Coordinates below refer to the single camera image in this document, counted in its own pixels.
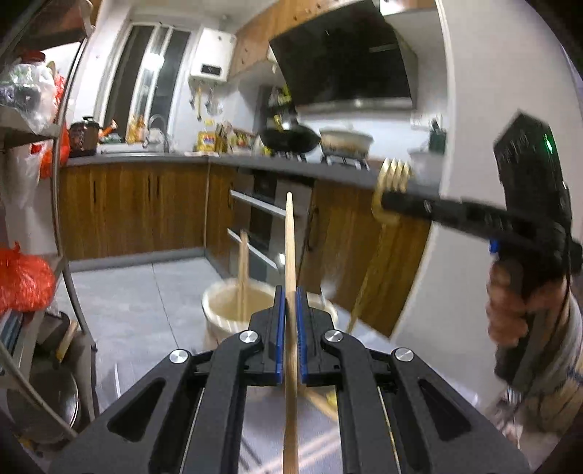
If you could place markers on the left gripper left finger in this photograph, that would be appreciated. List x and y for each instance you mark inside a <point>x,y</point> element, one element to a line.
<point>186,414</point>

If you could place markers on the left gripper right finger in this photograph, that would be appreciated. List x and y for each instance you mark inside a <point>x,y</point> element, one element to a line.
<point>396,414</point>

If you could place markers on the wooden chopstick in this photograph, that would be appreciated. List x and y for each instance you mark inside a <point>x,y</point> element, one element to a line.
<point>290,433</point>
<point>243,257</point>

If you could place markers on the gold fork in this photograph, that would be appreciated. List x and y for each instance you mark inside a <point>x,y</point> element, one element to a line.
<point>393,176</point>

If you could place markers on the wooden kitchen cabinets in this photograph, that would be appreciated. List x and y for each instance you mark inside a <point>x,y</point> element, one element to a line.
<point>115,210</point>

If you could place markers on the kitchen faucet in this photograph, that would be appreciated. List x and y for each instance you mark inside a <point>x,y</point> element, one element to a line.
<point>156,136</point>

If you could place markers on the right hand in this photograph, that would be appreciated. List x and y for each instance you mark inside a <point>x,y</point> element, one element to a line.
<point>506,310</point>

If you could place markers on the white ceramic utensil holder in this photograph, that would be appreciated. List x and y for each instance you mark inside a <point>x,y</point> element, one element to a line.
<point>220,306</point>

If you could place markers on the metal storage shelf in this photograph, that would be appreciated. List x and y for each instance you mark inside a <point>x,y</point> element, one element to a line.
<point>56,392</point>

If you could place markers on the wooden chopstick in holder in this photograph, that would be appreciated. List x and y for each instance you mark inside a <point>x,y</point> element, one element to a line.
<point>243,257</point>

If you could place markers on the white ceramic pot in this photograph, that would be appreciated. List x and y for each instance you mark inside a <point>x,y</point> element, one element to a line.
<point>345,143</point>

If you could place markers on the red plastic bag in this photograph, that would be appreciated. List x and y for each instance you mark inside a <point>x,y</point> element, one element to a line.
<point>27,282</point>

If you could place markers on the built-in oven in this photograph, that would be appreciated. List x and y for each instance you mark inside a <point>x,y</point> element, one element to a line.
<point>258,200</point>

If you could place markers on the black range hood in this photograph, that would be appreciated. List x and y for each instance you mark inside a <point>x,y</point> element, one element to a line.
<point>347,59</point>

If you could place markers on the black wok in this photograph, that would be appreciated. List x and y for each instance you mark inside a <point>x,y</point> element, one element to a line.
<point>296,140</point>

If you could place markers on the yellow food container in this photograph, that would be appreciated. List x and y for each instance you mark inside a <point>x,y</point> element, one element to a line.
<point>206,141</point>

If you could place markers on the dark pressure cooker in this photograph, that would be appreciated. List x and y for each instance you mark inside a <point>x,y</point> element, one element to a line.
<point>84,137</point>

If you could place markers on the white water heater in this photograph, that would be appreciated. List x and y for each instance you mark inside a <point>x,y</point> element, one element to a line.
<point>212,55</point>

